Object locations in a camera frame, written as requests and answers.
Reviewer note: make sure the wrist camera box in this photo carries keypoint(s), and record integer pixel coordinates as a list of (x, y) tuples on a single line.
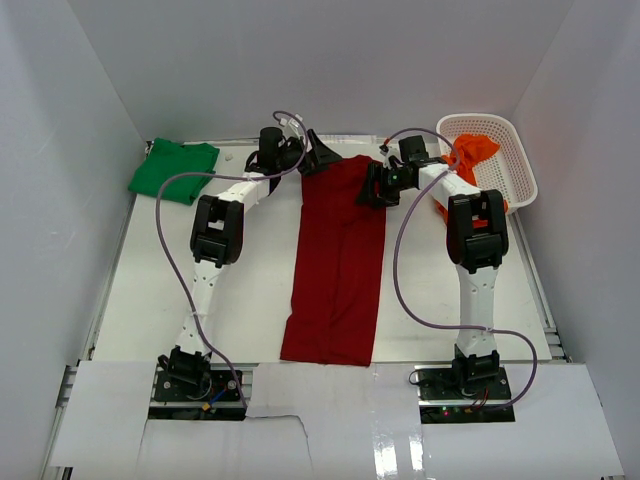
[(392, 157), (292, 128)]

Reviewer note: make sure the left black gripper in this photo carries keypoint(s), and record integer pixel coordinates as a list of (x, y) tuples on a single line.
[(318, 157)]

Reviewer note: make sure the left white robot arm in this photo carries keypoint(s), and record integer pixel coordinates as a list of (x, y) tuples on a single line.
[(216, 242)]

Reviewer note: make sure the orange crumpled t-shirt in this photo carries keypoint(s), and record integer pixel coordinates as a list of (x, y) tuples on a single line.
[(473, 150)]

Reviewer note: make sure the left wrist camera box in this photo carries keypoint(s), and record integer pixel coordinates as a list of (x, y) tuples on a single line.
[(292, 128)]

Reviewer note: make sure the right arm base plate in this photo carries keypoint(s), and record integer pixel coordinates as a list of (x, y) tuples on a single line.
[(443, 402)]

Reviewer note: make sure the red t-shirt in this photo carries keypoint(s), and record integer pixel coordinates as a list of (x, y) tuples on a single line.
[(338, 270)]

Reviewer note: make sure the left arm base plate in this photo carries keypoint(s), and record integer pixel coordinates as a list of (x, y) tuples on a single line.
[(218, 399)]

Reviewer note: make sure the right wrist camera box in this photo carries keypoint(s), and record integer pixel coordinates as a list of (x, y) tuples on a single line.
[(392, 157)]

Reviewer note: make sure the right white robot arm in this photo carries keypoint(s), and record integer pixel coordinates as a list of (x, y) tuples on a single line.
[(476, 243)]

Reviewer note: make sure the white paper sheet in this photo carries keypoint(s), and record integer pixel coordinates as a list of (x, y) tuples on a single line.
[(335, 139)]

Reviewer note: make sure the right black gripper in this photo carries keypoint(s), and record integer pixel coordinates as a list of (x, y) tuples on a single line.
[(376, 173)]

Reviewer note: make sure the white perforated plastic basket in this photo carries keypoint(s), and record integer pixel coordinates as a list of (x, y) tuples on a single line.
[(508, 170)]

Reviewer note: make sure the green folded t-shirt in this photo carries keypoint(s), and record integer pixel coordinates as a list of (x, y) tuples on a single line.
[(167, 159)]

